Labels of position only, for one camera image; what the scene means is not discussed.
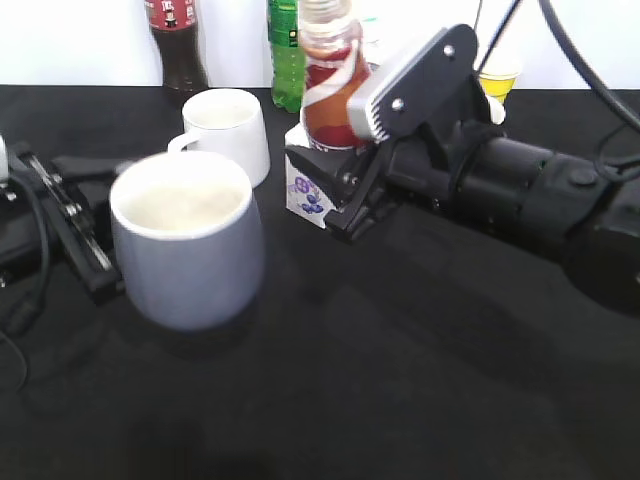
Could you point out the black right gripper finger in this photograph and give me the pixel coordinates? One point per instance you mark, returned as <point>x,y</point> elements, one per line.
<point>355,218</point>
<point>323,168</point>

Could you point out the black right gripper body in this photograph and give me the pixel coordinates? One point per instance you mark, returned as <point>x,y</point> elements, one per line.
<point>420,165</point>

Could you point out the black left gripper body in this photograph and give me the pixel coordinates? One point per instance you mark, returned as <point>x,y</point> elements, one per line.
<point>74,196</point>

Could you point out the brown coffee drink bottle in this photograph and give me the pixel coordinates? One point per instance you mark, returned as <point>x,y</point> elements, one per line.
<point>332,39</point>

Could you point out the grey ceramic mug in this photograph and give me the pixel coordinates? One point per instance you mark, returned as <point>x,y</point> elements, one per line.
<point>188,238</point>

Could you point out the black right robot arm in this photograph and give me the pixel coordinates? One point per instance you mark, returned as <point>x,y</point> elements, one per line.
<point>551,204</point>

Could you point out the white ceramic mug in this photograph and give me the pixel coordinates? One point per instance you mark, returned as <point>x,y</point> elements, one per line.
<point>229,122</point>

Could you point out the green sprite bottle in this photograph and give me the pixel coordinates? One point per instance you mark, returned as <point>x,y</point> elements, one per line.
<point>288,58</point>

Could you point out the white purple milk carton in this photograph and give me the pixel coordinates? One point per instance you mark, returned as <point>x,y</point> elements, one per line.
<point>304,198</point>

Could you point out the yellow paper cup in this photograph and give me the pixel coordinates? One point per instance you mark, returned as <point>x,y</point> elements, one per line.
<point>499,74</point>

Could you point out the dark cola bottle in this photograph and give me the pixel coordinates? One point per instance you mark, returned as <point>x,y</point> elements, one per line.
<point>174,28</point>

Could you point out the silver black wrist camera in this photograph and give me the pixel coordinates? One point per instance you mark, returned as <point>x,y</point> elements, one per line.
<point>415,82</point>

